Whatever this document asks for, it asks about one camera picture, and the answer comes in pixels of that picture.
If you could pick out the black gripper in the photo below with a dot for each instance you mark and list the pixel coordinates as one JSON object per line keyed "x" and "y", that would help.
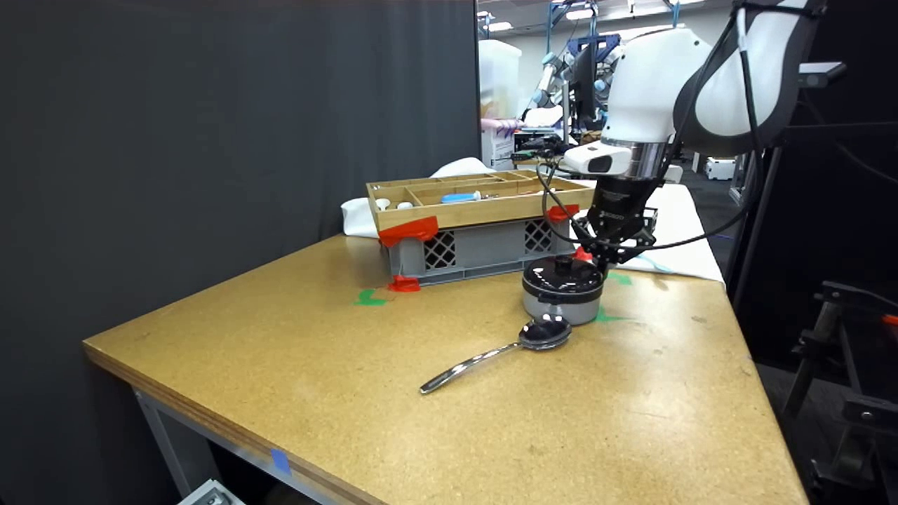
{"x": 619, "y": 224}

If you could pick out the grey pot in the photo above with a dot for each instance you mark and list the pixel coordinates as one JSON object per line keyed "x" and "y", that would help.
{"x": 574, "y": 303}

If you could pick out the metal spoon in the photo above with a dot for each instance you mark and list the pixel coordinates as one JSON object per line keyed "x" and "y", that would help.
{"x": 540, "y": 336}

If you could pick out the black glass lid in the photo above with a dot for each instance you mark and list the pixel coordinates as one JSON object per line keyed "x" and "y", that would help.
{"x": 561, "y": 274}

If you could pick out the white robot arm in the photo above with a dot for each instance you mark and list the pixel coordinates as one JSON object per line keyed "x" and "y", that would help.
{"x": 672, "y": 90}

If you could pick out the grey plastic crate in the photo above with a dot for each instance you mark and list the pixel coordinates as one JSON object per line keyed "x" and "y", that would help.
{"x": 478, "y": 247}

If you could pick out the wooden cutlery tray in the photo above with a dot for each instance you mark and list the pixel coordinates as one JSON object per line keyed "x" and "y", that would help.
{"x": 419, "y": 208}

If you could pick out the black curtain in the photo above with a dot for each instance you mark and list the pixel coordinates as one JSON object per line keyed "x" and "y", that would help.
{"x": 159, "y": 148}

